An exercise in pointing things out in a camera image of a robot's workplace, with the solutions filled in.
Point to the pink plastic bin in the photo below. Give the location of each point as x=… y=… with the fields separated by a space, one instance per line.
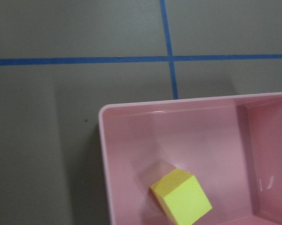
x=232 y=144

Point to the yellow foam block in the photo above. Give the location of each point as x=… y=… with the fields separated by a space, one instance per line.
x=181 y=197

